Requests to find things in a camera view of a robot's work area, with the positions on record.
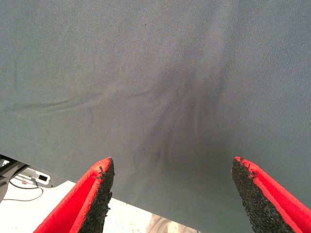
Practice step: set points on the black metal frame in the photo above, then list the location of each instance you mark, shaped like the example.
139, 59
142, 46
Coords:
7, 170

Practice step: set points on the dark grey table cloth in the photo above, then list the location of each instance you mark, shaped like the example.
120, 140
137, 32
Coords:
155, 72

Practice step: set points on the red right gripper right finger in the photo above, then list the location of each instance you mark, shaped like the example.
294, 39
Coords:
272, 201

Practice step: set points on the grey chassis panel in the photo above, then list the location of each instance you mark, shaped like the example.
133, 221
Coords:
52, 182

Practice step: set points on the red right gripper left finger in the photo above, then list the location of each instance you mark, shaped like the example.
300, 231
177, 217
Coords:
80, 206

